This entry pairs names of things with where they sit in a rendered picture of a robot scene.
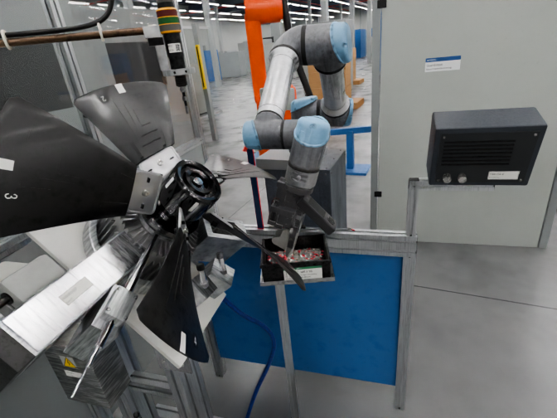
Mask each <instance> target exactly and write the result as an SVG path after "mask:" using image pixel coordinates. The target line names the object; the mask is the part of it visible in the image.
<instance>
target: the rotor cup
mask: <svg viewBox="0 0 557 418"><path fill-rule="evenodd" d="M172 177H173V178H174V180H173V181H172V182H171V184H170V185H169V186H168V187H167V188H166V184H167V183H168V182H169V181H170V180H171V178H172ZM195 177H198V178H200V179H201V180H202V182H203V184H202V185H198V184H196V182H195V180H194V179H195ZM220 195H221V189H220V184H219V182H218V180H217V179H216V177H215V176H214V174H213V173H212V172H211V171H210V170H209V169H208V168H206V167H205V166H203V165H202V164H200V163H198V162H196V161H193V160H188V159H185V160H182V161H180V162H178V163H176V164H175V166H174V167H173V168H172V169H171V171H170V172H169V173H168V174H167V175H166V177H165V178H164V179H163V180H162V185H161V189H160V192H159V196H158V200H157V206H156V210H155V212H154V213H153V215H152V214H151V215H148V214H143V216H144V218H145V219H146V221H147V222H148V223H149V225H150V226H151V227H152V228H154V229H155V230H156V231H158V232H159V233H161V234H163V235H165V236H168V237H171V238H175V235H174V228H177V206H179V207H180V208H181V209H182V212H183V216H184V219H185V223H186V228H188V233H187V236H190V235H191V234H192V233H193V232H194V231H195V230H196V229H197V227H198V226H199V223H200V218H201V217H202V216H203V215H204V214H205V213H206V212H207V211H208V210H209V209H210V208H212V207H213V206H214V205H215V204H216V203H217V202H218V200H219V199H220ZM196 202H197V203H199V204H198V205H197V206H196V207H195V208H194V210H193V211H188V210H189V209H190V208H191V207H192V206H193V205H194V204H195V203H196Z"/></svg>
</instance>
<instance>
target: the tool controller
mask: <svg viewBox="0 0 557 418"><path fill-rule="evenodd" d="M547 127H548V124H547V123H546V122H545V120H544V119H543V118H542V116H541V115H540V113H539V111H538V110H537V108H536V107H525V108H508V109H475V110H459V111H442V112H433V114H432V121H431V129H430V135H429V149H428V157H427V163H426V167H427V173H428V180H429V185H517V186H525V185H527V184H528V182H529V179H530V175H531V173H532V170H533V167H534V165H535V160H536V158H537V155H538V153H539V151H540V146H541V144H542V141H543V138H544V136H545V132H546V130H547Z"/></svg>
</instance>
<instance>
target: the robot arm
mask: <svg viewBox="0 0 557 418"><path fill-rule="evenodd" d="M351 58H352V42H351V29H350V27H349V25H348V24H347V23H346V22H329V23H320V24H311V25H300V26H296V27H292V28H291V29H289V30H287V31H286V32H285V33H284V34H283V35H282V36H281V37H280V38H279V39H278V40H277V41H276V42H275V43H274V45H273V47H272V48H271V50H270V53H269V71H268V74H267V77H266V81H265V84H264V89H263V93H262V96H261V100H260V102H259V108H258V111H257V114H256V117H255V120H253V119H252V120H249V121H246V122H245V123H244V125H243V128H242V138H243V142H244V145H245V147H246V148H248V149H254V150H262V149H288V150H289V152H290V155H289V160H288V166H287V171H286V174H285V177H281V178H280V179H279V180H278V181H277V186H276V187H278V188H277V191H276V196H275V199H273V200H272V202H271V207H270V211H269V219H268V222H267V224H269V225H272V226H274V227H276V228H279V229H282V228H284V229H282V230H276V233H275V235H276V236H274V237H273V238H272V242H273V243H274V244H275V245H277V246H279V247H280V248H282V249H284V250H285V251H286V255H285V256H286V257H289V256H290V255H291V254H292V253H293V250H294V247H295V244H296V241H297V238H298V234H299V231H300V228H301V226H302V224H303V220H304V217H305V215H307V216H308V217H309V218H311V219H312V220H313V221H314V222H315V223H316V224H317V225H318V226H319V227H320V228H321V229H322V230H323V231H324V232H325V233H326V234H327V235H331V234H332V233H333V232H334V231H335V230H336V226H337V222H336V221H335V220H334V219H333V218H332V217H331V216H330V215H329V214H328V213H327V212H326V211H325V210H324V209H323V208H322V207H321V206H320V205H319V204H318V203H317V202H316V201H315V200H314V199H313V198H312V197H311V196H310V194H312V191H313V188H314V187H315V185H316V182H317V176H318V174H319V169H320V167H321V163H322V158H323V154H324V152H325V148H326V146H327V142H328V140H329V138H330V135H331V130H330V127H344V126H349V125H350V124H351V121H352V114H353V99H352V98H348V96H347V95H346V92H345V78H344V67H345V66H346V63H349V62H350V61H351ZM312 65H313V66H314V68H315V70H316V71H317V72H319V75H320V81H321V86H322V94H323V98H322V99H321V100H318V99H317V96H316V95H314V96H308V97H302V98H299V99H296V100H293V101H292V103H291V111H290V113H291V119H284V115H285V111H286V107H287V103H288V96H289V91H290V88H291V84H292V79H293V73H294V72H295V71H296V70H297V68H298V67H299V66H312ZM272 203H273V204H272Z"/></svg>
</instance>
